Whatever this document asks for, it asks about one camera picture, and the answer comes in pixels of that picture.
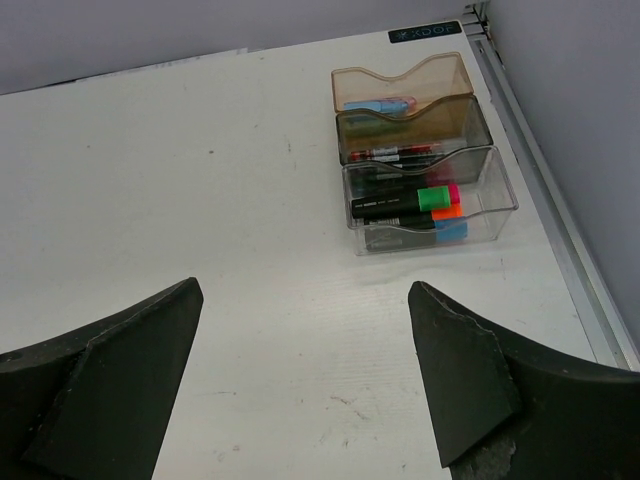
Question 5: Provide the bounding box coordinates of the pink cap black highlighter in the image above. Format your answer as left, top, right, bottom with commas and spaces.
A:
427, 167, 460, 205

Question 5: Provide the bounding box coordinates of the aluminium table edge rail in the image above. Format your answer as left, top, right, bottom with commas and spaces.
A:
464, 1, 639, 371

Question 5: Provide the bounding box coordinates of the black XDOF label sticker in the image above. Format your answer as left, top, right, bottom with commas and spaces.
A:
387, 20, 463, 44

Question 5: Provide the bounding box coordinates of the blue correction tape case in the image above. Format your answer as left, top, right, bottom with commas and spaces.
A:
344, 99, 387, 115

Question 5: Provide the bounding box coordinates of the green correction tape case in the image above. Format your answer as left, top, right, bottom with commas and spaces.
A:
340, 115, 403, 138

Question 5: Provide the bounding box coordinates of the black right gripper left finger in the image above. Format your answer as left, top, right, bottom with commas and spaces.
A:
1, 278, 204, 479

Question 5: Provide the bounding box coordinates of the black gel pen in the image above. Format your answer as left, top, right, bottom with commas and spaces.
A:
371, 152, 440, 169

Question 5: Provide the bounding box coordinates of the red gel pen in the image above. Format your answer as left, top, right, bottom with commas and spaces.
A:
347, 142, 443, 161

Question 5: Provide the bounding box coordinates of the transparent tiered organizer container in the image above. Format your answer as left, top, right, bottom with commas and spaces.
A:
331, 52, 518, 255

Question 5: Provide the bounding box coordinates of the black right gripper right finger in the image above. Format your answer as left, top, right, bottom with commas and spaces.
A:
408, 282, 639, 479

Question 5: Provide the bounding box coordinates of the blue cap black highlighter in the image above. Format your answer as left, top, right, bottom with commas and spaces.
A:
364, 220, 468, 253

